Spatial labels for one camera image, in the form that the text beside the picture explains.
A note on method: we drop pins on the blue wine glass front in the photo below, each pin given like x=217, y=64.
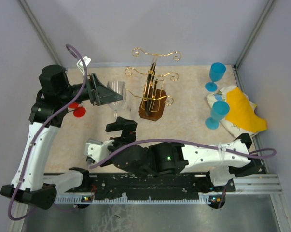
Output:
x=219, y=111

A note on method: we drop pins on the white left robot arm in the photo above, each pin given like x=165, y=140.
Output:
x=46, y=118

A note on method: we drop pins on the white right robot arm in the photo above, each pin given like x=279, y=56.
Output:
x=173, y=157

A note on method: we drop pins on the clear wine glass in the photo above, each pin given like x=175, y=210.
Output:
x=127, y=107
x=117, y=87

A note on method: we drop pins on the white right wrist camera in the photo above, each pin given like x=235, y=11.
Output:
x=96, y=150

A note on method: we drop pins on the gold wire glass rack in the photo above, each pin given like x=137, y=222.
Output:
x=153, y=98

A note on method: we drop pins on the blue wine glass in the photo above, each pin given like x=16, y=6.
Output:
x=216, y=73
x=219, y=111

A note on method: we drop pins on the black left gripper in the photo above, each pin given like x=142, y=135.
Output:
x=101, y=94

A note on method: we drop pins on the yellow patterned cloth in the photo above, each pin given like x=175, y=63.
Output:
x=241, y=117

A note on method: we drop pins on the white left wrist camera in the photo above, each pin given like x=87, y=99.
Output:
x=86, y=60

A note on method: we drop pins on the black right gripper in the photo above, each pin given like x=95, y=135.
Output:
x=129, y=128

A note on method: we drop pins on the red plastic wine glass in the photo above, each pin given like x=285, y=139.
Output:
x=77, y=109

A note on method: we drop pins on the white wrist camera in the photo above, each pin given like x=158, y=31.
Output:
x=86, y=60
x=96, y=150

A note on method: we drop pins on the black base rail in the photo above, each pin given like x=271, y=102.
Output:
x=187, y=188

